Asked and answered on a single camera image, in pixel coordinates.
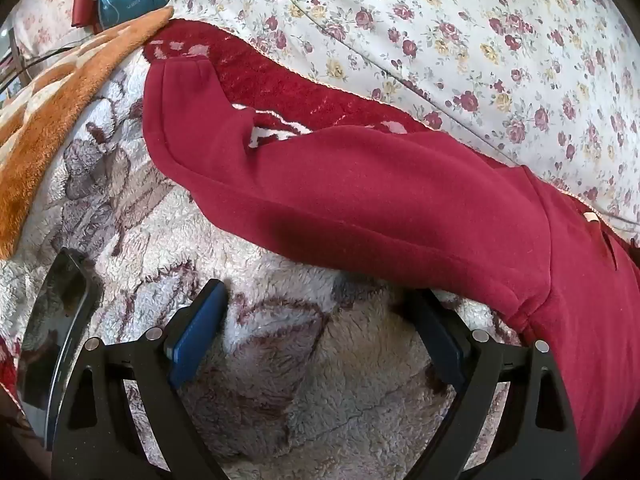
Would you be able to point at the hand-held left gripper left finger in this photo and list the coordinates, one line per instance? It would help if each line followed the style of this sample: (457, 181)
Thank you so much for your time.
(197, 332)

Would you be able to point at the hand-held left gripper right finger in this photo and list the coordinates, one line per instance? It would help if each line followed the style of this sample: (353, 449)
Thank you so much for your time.
(446, 345)

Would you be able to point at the dark red pants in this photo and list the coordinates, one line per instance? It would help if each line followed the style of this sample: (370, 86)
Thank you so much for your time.
(375, 195)

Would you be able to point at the red and white fleece blanket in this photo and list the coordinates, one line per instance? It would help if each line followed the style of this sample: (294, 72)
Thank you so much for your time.
(300, 360)

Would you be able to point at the black smartphone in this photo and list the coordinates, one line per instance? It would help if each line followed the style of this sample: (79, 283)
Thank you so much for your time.
(55, 325)

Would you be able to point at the orange fleece blanket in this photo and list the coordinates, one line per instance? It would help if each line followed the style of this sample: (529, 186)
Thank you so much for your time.
(50, 110)

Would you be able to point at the white floral quilt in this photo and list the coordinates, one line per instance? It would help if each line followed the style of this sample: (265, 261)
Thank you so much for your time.
(450, 35)

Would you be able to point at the pale pink floral sheet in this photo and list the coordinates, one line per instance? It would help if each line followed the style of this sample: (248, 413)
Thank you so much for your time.
(40, 15)

